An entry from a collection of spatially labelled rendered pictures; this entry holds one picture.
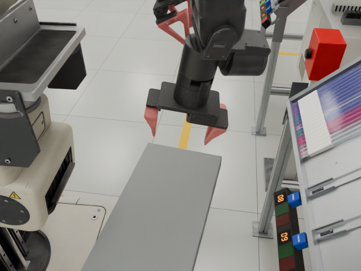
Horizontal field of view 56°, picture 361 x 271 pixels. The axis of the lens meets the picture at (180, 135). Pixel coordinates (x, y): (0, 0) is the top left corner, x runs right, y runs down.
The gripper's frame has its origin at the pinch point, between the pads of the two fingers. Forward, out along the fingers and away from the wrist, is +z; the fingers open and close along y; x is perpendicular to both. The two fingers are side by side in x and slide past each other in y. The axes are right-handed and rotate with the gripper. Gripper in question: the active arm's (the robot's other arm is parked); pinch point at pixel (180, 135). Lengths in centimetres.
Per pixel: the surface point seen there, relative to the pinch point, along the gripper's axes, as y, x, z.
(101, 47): -61, 214, 122
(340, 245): 32.8, -12.6, 9.2
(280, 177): 45, 37, 49
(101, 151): -32, 83, 106
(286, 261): 26.9, -11.7, 19.7
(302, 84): 38, 44, 12
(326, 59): 54, 68, 15
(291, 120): 32.8, 27.3, 14.1
